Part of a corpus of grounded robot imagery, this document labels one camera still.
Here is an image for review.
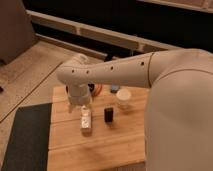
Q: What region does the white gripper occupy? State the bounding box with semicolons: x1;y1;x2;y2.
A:
67;84;91;112

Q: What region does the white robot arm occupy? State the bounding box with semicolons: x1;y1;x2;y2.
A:
57;49;213;171

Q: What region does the black eraser block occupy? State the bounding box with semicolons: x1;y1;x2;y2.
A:
104;107;114;123

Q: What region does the white rectangular box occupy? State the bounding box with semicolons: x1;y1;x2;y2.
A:
80;106;92;130

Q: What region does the orange round object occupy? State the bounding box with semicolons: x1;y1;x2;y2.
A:
92;84;102;97

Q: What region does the small blue object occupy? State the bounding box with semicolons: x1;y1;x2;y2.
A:
110;85;120;93

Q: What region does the clear plastic cup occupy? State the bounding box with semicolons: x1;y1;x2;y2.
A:
116;89;131;108

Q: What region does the dark floor mat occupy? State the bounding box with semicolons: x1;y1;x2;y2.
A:
1;103;52;171

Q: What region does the brown cabinet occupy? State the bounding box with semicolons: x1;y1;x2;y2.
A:
0;0;37;64

